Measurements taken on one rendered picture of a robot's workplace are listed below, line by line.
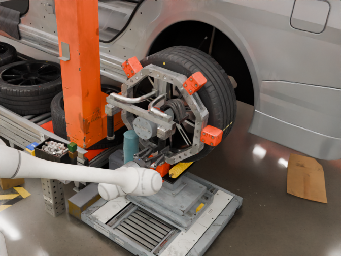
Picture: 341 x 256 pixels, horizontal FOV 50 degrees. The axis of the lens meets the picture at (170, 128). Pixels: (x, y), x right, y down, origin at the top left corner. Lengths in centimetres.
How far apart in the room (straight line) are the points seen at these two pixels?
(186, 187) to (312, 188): 112
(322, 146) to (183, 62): 85
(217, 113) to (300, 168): 156
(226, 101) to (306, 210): 129
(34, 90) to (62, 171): 184
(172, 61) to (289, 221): 148
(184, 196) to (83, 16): 128
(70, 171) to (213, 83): 91
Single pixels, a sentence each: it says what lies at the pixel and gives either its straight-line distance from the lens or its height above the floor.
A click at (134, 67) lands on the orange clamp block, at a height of 109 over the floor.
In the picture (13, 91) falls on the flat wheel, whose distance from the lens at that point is 320.
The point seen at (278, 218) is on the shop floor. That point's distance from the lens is 281.
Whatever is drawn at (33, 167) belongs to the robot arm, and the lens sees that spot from 134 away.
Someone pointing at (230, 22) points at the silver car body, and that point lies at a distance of 205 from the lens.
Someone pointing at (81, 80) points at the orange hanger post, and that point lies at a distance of 211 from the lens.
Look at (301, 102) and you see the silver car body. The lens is 202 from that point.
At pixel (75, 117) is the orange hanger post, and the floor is 73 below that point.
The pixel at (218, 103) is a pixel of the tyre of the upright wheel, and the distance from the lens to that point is 192.
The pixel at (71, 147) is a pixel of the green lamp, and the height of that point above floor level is 66.
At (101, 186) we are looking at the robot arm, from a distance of 155.
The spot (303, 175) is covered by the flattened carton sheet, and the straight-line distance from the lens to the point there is 327.
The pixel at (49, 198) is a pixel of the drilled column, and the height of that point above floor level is 16.
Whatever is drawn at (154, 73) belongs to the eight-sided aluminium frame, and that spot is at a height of 110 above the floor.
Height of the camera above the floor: 188
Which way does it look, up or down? 32 degrees down
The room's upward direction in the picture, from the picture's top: 5 degrees clockwise
